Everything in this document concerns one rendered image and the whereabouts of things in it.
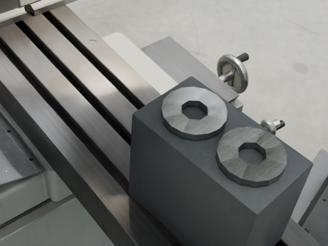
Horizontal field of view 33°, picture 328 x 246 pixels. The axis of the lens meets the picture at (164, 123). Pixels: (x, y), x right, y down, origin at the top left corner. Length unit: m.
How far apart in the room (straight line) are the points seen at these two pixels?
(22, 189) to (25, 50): 0.28
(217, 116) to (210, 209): 0.12
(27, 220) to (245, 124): 0.55
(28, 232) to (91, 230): 0.21
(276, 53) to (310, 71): 0.19
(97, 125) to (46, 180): 0.16
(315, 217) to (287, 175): 0.72
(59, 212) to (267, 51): 1.81
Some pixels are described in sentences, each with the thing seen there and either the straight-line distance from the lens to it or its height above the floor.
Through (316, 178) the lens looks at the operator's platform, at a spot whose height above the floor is 0.40.
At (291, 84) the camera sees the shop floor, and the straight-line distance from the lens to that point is 2.64.
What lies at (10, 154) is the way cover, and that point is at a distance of 1.05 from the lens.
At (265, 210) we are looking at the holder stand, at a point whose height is 1.17.
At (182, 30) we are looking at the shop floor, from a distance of 2.82.
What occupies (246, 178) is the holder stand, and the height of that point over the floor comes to 1.19.
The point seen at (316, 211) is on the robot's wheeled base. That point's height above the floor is 0.59.
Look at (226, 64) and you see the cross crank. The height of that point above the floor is 0.71.
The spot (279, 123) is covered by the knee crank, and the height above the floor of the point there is 0.57.
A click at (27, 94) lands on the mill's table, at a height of 0.99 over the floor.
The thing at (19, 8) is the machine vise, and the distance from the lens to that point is 1.23.
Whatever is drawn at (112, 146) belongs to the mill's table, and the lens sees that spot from 0.96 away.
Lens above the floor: 1.72
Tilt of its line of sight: 47 degrees down
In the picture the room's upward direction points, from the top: 6 degrees clockwise
